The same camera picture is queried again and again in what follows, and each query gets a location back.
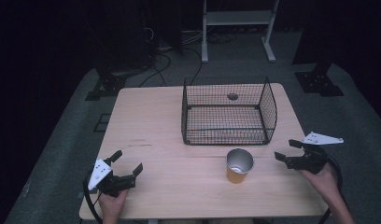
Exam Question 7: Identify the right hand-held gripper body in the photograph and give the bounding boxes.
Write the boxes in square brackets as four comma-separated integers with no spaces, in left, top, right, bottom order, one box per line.
[285,132,345,175]

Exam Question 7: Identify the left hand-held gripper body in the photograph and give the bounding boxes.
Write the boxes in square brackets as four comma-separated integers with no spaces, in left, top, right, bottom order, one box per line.
[87,157,136,198]

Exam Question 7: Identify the orange metal-rimmed cup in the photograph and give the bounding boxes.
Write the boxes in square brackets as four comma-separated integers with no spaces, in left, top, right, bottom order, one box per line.
[225,147,255,185]

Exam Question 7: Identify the black wire mesh basket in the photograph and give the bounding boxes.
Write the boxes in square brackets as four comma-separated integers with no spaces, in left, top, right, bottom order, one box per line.
[180,77,278,147]

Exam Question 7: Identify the person's left hand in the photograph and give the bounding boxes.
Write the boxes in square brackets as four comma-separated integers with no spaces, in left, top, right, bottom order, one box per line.
[98,189,130,224]

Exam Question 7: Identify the person's right hand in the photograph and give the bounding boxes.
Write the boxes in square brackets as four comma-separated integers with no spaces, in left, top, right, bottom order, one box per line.
[299,161,342,202]

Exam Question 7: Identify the wooden table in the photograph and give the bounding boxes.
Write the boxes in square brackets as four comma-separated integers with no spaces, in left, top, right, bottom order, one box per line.
[78,82,331,221]

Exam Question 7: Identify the black tripod stand base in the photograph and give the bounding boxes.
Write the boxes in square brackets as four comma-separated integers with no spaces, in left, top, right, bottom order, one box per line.
[84,66,143,102]

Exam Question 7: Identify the white metal stand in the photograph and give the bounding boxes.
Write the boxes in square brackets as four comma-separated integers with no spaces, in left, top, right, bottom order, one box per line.
[201,0,280,64]

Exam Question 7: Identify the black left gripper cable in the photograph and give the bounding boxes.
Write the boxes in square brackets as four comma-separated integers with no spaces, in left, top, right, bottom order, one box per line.
[82,170,103,224]

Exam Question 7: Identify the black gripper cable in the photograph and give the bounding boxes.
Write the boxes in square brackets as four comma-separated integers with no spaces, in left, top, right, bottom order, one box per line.
[316,148,351,224]
[82,170,103,224]

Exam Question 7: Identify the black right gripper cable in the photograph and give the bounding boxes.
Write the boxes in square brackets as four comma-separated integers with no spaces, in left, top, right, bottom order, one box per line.
[316,148,351,224]

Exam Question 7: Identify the black stand base plate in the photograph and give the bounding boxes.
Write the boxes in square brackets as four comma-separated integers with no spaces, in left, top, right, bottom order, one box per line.
[294,70,346,97]

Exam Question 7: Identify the black floor cables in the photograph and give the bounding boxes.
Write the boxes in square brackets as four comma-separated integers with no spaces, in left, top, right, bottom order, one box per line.
[138,26,239,88]

